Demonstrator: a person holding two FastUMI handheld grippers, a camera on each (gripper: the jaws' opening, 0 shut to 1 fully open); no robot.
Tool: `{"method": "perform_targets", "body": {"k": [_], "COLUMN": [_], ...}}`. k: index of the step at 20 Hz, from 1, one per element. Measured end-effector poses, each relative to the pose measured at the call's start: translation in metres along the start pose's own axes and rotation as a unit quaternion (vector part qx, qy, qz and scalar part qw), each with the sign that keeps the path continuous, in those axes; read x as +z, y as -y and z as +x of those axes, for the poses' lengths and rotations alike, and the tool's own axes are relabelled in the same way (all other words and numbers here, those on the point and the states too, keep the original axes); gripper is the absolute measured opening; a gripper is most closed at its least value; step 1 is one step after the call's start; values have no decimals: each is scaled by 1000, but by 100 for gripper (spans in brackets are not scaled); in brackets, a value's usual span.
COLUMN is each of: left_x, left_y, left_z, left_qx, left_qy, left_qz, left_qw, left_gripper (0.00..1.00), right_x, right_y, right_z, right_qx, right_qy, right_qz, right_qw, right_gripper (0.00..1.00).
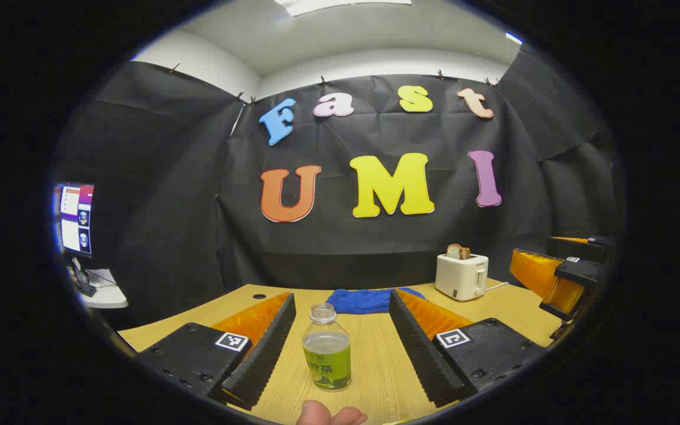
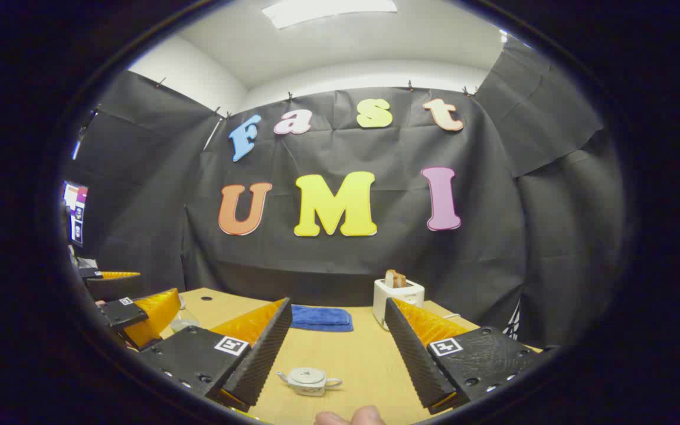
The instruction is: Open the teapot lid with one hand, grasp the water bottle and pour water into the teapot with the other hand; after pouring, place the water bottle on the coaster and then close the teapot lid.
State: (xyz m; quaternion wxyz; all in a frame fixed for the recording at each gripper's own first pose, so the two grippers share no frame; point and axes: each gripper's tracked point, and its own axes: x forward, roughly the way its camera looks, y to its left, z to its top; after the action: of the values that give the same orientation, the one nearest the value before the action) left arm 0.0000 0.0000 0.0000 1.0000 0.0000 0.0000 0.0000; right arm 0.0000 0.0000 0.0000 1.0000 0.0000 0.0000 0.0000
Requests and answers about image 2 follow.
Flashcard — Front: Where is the white toaster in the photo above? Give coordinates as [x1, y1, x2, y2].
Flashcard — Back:
[373, 279, 426, 331]

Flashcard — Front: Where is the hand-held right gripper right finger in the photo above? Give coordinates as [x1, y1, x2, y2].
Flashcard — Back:
[384, 297, 559, 415]

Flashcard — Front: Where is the black backdrop cloth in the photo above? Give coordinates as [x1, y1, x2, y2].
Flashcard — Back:
[71, 35, 627, 349]

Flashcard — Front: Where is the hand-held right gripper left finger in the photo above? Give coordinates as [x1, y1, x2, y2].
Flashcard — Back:
[138, 297, 293, 414]

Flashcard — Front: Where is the computer monitor screen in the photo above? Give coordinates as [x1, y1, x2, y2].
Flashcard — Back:
[61, 180, 90, 247]

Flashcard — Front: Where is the blue folded towel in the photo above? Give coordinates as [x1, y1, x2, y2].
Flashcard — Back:
[290, 305, 354, 333]

